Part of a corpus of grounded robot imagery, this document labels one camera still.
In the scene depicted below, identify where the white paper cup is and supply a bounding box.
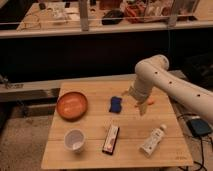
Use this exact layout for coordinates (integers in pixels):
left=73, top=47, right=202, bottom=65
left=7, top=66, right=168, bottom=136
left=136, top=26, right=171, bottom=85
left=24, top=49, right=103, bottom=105
left=64, top=129, right=85, bottom=153

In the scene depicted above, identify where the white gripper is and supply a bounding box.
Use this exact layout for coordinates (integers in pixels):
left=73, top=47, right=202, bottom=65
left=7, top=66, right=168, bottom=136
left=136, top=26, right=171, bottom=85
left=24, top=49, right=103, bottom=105
left=122, top=86, right=150, bottom=115

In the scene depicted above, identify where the black foot pedal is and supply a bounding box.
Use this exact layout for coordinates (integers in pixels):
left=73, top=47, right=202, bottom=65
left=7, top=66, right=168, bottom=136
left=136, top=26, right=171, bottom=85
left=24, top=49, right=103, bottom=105
left=186, top=118, right=213, bottom=137

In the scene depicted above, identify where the red cluttered item on shelf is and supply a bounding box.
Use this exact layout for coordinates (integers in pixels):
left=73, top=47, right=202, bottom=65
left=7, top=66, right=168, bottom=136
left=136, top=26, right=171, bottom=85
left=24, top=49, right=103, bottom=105
left=124, top=4, right=145, bottom=23

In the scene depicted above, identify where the orange carrot toy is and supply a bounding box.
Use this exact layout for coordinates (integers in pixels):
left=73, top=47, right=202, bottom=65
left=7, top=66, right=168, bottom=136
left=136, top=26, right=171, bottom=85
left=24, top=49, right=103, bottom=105
left=134, top=98, right=156, bottom=109

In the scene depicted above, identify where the black cap on shelf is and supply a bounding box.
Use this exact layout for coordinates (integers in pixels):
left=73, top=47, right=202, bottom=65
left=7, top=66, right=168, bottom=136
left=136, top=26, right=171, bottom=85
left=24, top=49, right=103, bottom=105
left=101, top=10, right=124, bottom=25

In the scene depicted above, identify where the blue sponge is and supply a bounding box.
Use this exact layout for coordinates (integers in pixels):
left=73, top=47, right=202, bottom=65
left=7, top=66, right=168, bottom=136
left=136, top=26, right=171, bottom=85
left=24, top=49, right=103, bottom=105
left=109, top=96, right=122, bottom=113

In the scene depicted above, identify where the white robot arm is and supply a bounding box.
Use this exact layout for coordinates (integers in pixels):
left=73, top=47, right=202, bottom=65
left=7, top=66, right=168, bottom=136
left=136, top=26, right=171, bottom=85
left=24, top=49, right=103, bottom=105
left=127, top=55, right=213, bottom=125

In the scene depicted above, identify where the orange wooden bowl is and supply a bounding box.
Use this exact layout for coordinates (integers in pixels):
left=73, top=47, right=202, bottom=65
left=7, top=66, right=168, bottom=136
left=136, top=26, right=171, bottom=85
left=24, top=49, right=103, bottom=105
left=56, top=92, right=88, bottom=120

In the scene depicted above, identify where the black rectangular candy box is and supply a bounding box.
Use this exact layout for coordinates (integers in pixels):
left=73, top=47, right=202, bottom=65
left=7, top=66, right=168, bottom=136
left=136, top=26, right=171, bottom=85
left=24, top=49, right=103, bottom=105
left=102, top=125, right=120, bottom=155

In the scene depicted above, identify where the black cable on floor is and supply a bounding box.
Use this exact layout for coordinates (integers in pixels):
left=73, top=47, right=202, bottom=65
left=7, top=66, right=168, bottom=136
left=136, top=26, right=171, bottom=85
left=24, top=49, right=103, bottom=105
left=178, top=113, right=213, bottom=171

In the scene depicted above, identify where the metal rail beam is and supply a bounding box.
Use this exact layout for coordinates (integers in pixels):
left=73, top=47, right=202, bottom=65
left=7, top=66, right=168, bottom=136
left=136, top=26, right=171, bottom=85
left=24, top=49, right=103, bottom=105
left=0, top=74, right=135, bottom=102

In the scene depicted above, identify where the white tube with cap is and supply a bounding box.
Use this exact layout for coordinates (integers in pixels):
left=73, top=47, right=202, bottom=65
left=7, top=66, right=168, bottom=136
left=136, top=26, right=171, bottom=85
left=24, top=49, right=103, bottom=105
left=139, top=124, right=167, bottom=156

